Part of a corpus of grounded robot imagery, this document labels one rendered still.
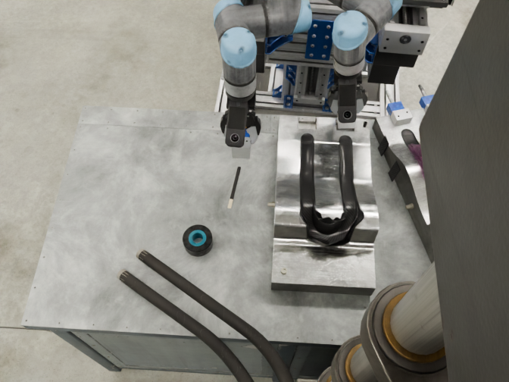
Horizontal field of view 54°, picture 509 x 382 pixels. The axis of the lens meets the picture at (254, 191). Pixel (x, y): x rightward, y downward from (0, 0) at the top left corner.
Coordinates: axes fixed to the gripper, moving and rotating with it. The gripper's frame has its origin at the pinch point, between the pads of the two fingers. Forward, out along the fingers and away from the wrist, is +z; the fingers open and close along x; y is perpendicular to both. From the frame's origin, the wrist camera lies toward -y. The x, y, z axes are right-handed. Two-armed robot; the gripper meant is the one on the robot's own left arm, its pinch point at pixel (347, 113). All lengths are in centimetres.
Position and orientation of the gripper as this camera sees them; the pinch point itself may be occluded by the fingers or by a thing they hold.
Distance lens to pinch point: 144.8
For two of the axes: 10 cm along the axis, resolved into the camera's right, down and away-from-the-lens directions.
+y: 0.5, -9.3, 3.6
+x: -9.9, 0.1, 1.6
